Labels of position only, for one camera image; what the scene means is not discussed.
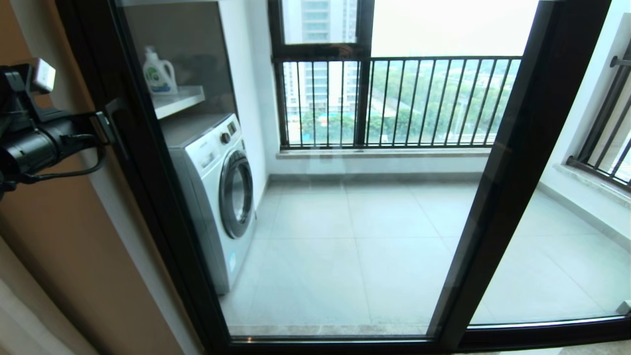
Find black framed sliding glass door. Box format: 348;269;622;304
57;0;613;355

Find white detergent bottle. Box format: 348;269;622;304
143;45;179;95

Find dark grey cabinet panel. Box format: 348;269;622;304
123;2;240;118

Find white front-load washing machine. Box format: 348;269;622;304
163;112;258;295

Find grey stone window sill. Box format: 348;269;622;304
552;164;631;208
276;148;493;160

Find black balcony railing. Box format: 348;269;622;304
273;56;522;150

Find black framed fixed glass door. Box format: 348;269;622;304
428;0;631;346

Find black outer door frame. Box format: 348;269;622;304
54;0;631;355

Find white wall shelf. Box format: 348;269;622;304
154;85;206;120

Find black window frame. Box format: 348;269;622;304
269;0;375;149

